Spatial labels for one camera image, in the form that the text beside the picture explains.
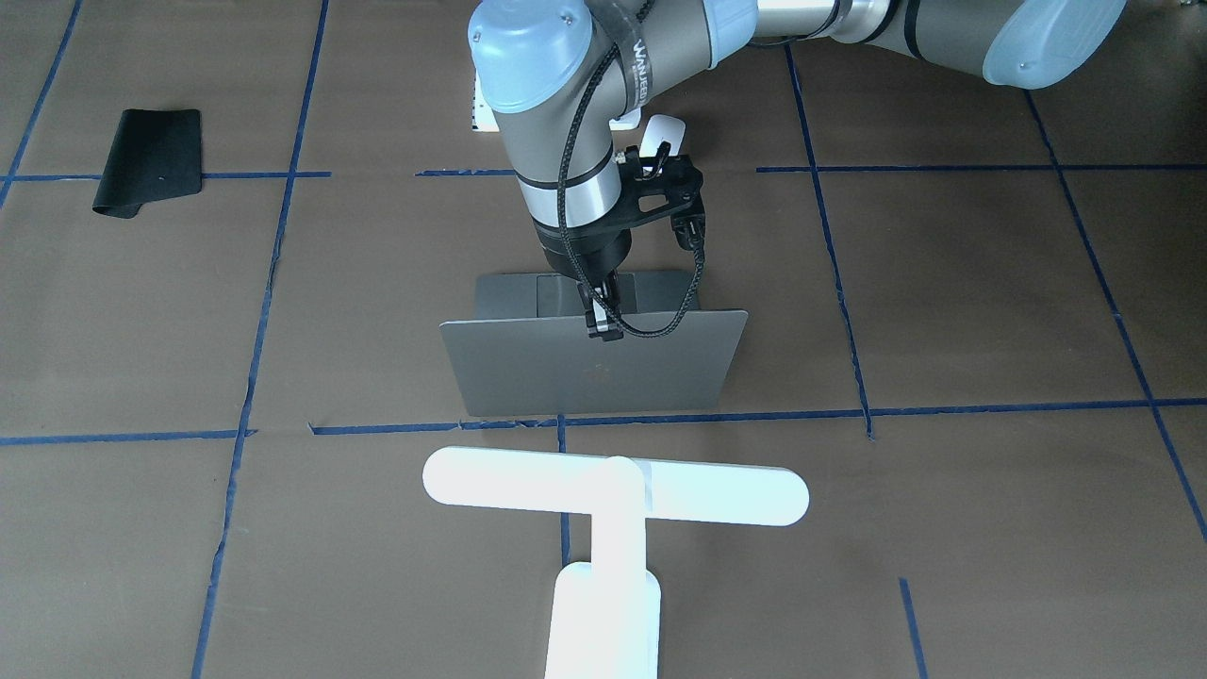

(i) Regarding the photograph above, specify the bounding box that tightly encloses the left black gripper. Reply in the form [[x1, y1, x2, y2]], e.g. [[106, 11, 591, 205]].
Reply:
[[537, 221, 632, 340]]

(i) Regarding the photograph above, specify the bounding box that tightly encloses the grey laptop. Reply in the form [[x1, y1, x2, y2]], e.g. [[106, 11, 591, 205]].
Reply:
[[441, 273, 750, 417]]

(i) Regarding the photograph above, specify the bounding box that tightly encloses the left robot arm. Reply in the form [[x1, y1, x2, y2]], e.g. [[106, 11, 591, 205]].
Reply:
[[466, 1, 1125, 343]]

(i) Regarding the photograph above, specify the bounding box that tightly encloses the white desk lamp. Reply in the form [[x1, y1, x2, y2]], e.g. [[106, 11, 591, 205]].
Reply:
[[422, 446, 810, 678]]

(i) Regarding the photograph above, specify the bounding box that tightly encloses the black mouse pad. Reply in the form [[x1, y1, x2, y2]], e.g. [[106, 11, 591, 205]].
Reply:
[[91, 109, 203, 219]]

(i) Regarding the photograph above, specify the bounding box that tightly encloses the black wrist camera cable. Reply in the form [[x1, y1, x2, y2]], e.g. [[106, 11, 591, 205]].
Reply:
[[556, 0, 706, 340]]

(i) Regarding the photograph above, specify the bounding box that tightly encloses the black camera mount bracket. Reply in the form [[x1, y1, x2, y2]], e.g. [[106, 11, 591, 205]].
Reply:
[[595, 147, 705, 251]]

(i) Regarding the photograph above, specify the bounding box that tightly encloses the white wireless mouse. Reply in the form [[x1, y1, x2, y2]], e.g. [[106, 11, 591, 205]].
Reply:
[[639, 113, 686, 157]]

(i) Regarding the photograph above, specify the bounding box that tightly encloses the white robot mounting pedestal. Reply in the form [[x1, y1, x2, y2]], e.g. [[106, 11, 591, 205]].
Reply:
[[471, 72, 582, 137]]

